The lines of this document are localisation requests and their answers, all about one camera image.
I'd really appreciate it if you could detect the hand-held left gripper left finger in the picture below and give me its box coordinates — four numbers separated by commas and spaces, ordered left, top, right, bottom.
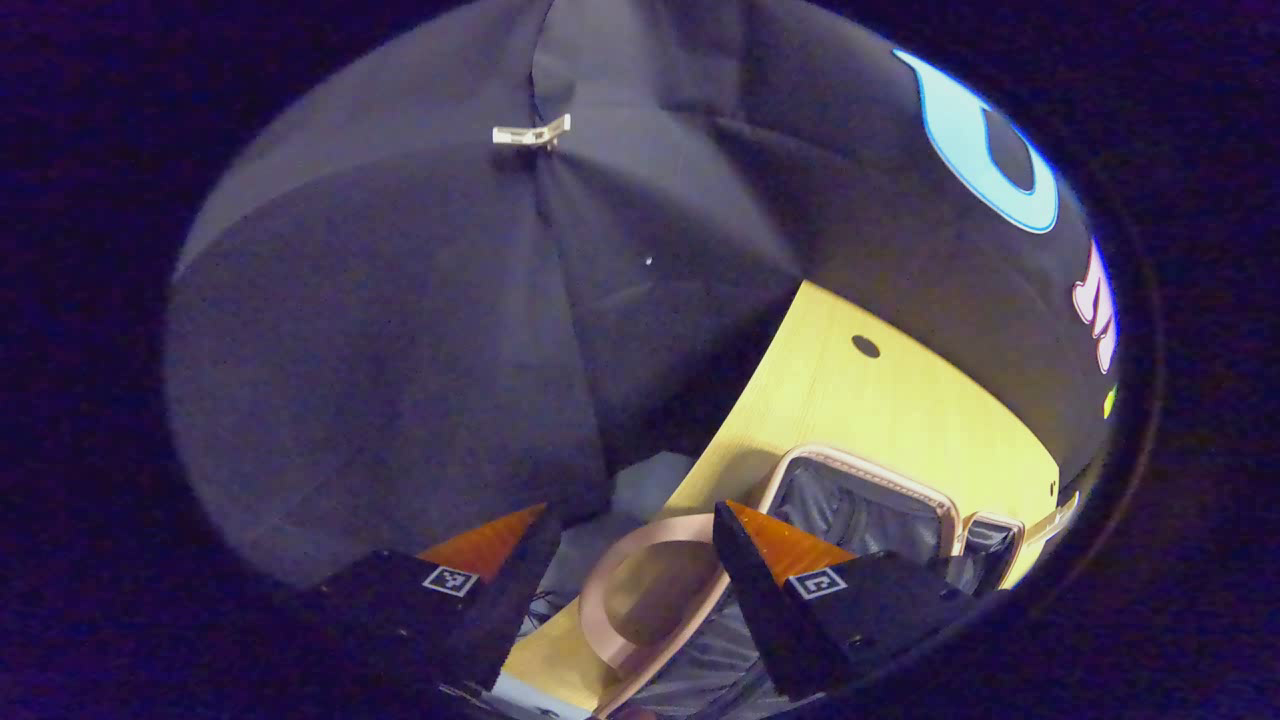
298, 503, 563, 693

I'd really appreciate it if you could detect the white cloth clip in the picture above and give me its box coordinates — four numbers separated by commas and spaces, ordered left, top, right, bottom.
491, 112, 573, 152

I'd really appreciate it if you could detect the black backdrop cloth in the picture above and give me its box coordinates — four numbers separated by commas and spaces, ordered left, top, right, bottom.
165, 0, 1121, 591

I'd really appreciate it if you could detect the pink suitcase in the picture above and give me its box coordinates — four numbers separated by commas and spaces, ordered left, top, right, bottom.
578, 443, 1029, 719

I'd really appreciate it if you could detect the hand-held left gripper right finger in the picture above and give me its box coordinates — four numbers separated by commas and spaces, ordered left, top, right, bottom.
712, 499, 979, 702

